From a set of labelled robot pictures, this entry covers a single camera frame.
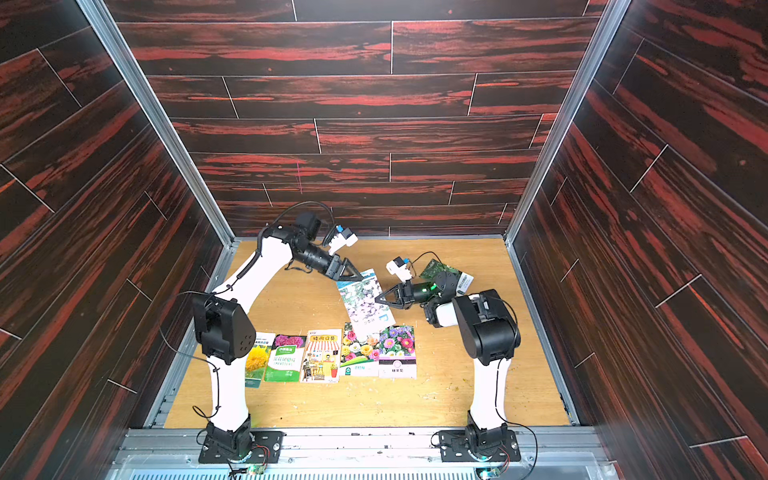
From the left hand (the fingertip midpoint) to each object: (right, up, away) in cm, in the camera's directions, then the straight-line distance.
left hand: (357, 277), depth 83 cm
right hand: (+6, -6, -1) cm, 9 cm away
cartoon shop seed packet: (-11, -25, +5) cm, 28 cm away
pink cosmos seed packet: (+3, -10, -5) cm, 12 cm away
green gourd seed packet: (+27, +3, +28) cm, 39 cm away
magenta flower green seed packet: (-22, -25, +5) cm, 34 cm away
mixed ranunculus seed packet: (0, -25, +6) cm, 25 cm away
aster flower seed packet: (+12, -24, +7) cm, 28 cm away
